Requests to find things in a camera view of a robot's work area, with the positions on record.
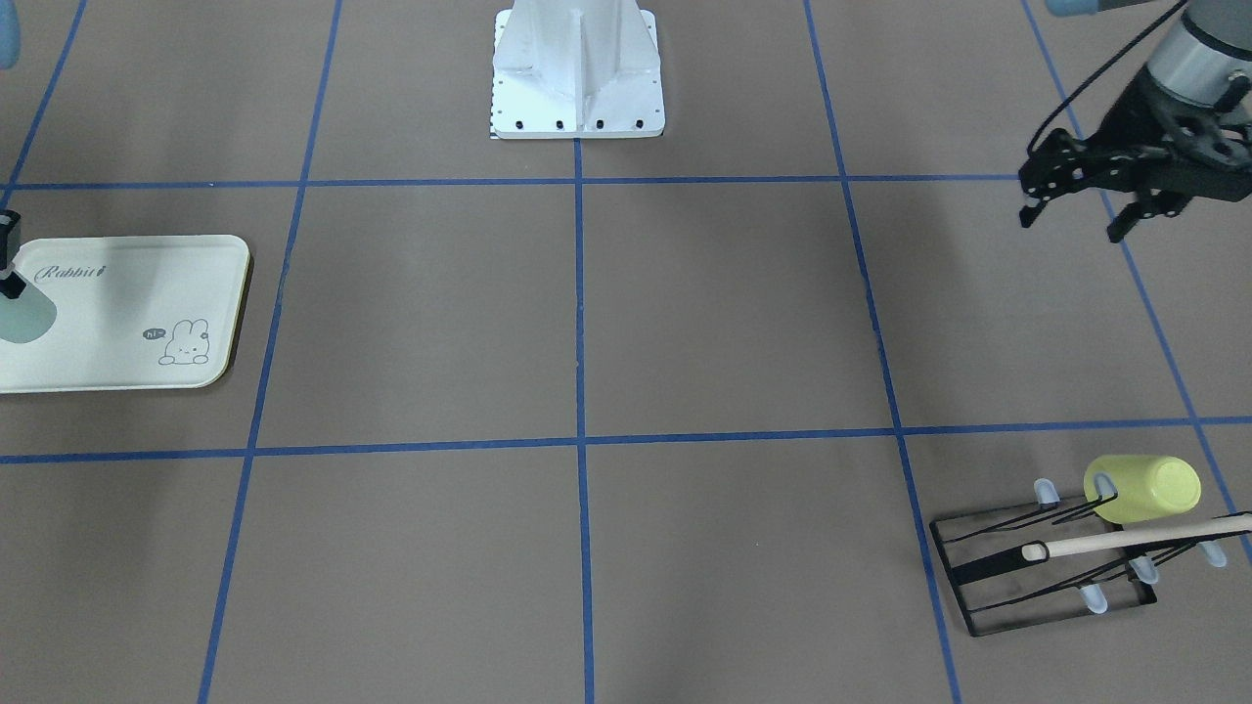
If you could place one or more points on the black wire cup rack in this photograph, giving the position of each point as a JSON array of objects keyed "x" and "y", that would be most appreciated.
[{"x": 995, "y": 590}]

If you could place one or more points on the cream rabbit print tray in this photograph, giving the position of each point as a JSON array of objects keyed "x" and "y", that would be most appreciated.
[{"x": 142, "y": 312}]

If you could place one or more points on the wooden rack handle rod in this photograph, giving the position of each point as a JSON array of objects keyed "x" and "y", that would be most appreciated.
[{"x": 1223, "y": 527}]

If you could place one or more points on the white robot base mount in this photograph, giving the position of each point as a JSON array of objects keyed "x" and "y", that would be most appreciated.
[{"x": 565, "y": 70}]

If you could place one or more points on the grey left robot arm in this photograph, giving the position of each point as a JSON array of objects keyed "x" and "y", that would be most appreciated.
[{"x": 1207, "y": 42}]

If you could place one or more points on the yellow cup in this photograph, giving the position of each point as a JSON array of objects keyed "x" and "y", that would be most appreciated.
[{"x": 1135, "y": 488}]

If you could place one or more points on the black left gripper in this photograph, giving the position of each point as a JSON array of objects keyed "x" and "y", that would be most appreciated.
[{"x": 1135, "y": 115}]

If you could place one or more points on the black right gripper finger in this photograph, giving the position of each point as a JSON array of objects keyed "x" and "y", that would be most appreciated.
[
  {"x": 12, "y": 285},
  {"x": 10, "y": 238}
]

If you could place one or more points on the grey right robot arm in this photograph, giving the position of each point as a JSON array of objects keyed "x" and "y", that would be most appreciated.
[{"x": 10, "y": 40}]

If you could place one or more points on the light green cup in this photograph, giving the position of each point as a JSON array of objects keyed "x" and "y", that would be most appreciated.
[{"x": 27, "y": 317}]

